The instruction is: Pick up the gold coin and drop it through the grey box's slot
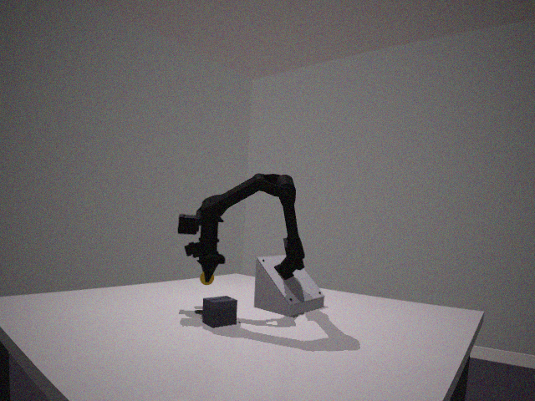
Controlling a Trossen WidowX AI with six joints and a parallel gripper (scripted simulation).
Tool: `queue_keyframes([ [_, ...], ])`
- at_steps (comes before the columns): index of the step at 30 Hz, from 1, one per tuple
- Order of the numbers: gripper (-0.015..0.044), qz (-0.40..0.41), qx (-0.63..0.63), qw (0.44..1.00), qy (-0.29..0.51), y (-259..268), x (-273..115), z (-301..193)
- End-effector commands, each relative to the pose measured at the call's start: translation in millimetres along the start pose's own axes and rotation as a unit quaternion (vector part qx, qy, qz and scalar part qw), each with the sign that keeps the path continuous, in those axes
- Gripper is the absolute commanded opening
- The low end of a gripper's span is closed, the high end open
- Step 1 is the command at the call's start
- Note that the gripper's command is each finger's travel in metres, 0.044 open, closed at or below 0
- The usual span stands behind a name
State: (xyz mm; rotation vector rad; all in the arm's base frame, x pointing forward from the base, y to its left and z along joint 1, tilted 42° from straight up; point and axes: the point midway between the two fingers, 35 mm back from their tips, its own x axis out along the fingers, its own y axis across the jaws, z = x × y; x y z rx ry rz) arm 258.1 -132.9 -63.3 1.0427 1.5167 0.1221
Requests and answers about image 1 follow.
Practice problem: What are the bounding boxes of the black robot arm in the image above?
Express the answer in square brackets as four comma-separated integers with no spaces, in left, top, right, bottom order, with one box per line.
[178,174,305,280]

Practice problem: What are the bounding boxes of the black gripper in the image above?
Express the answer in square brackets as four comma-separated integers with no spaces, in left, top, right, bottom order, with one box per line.
[192,236,225,282]

